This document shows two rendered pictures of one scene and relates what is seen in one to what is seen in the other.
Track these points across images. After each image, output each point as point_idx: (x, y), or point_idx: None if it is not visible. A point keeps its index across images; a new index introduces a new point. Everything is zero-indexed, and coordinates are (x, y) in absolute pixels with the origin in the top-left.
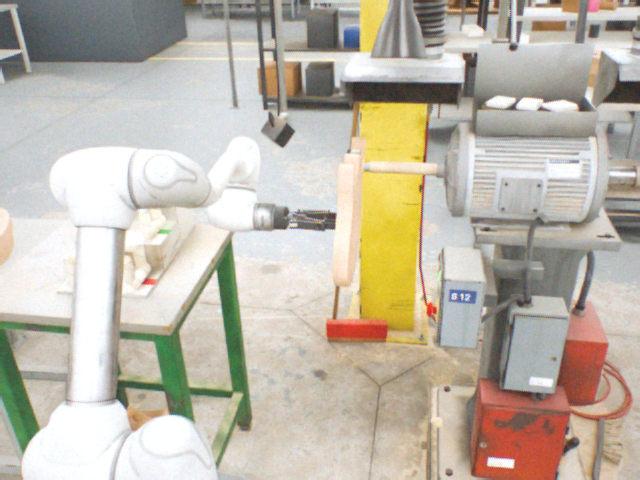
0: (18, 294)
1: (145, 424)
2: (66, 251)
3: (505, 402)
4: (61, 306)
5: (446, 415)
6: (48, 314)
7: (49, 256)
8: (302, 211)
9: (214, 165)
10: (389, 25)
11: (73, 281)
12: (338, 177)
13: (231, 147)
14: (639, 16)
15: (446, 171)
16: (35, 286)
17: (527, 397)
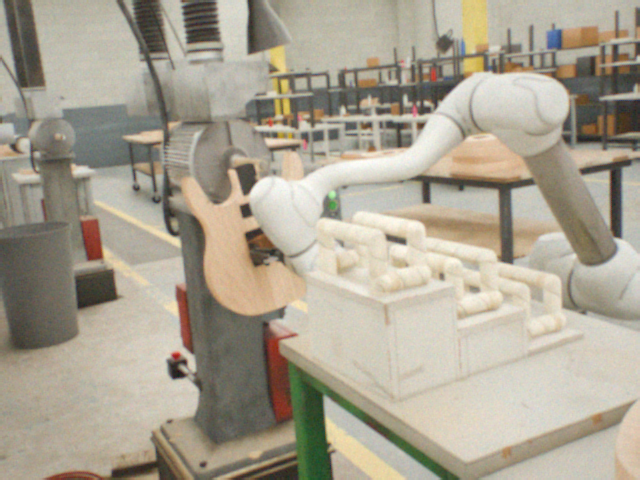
0: (639, 353)
1: (567, 241)
2: (531, 388)
3: (285, 328)
4: (585, 325)
5: (241, 452)
6: (605, 323)
7: (565, 390)
8: (276, 248)
9: (365, 163)
10: (278, 17)
11: (578, 172)
12: (301, 163)
13: (289, 186)
14: (157, 43)
15: (248, 156)
16: (610, 355)
17: (270, 326)
